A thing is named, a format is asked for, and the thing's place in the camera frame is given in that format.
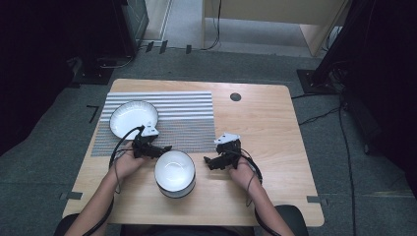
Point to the black floor tape strip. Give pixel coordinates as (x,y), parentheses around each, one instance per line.
(149,46)
(188,49)
(163,47)

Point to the person's right hand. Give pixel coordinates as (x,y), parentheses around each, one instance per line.
(244,175)

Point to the light wooden desk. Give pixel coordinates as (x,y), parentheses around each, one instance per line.
(278,10)

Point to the white plate with dark rim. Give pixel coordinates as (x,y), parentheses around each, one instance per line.
(131,118)

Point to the person's left hand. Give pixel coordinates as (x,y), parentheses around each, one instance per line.
(126,165)

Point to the round black table grommet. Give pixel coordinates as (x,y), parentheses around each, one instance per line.
(235,97)

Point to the black floor tape corner mark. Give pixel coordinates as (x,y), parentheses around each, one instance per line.
(95,109)

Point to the dark cabinet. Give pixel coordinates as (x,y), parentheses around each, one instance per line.
(132,23)

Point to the person's dark clothing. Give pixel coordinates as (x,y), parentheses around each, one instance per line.
(183,231)

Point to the black stand base plate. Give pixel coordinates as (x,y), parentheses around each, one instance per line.
(316,82)
(93,73)

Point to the black chair armrest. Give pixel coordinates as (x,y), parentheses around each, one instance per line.
(65,224)
(293,219)

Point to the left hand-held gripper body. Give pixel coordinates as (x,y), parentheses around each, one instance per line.
(144,147)

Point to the striped grey woven placemat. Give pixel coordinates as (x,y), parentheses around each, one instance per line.
(187,131)

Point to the white bowl with dark rim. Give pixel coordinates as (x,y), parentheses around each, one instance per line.
(175,170)

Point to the dark curtain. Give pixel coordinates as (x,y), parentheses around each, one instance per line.
(387,65)
(39,65)

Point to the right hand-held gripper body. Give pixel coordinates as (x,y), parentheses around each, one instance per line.
(232,150)

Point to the grey tape strip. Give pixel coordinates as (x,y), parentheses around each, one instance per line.
(316,199)
(72,195)

